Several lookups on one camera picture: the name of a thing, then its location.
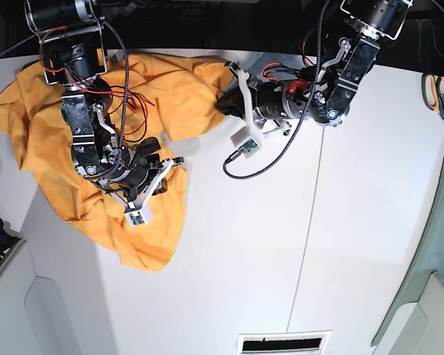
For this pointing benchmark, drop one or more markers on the orange handled scissors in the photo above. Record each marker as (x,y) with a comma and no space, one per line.
(432,88)

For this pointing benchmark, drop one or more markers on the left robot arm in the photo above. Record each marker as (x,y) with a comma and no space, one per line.
(324,91)

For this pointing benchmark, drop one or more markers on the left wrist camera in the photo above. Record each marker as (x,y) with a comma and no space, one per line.
(247,142)

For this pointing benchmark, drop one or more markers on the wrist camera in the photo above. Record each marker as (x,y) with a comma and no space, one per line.
(247,142)
(138,215)

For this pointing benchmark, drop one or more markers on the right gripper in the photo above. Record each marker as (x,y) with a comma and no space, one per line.
(134,179)

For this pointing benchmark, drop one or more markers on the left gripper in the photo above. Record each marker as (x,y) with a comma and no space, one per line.
(272,101)

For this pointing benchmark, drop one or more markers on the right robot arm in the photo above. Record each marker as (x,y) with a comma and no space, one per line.
(72,54)

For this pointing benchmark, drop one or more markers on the orange t-shirt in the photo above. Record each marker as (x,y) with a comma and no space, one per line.
(182,93)

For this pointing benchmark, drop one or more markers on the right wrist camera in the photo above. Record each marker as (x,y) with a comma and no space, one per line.
(138,215)

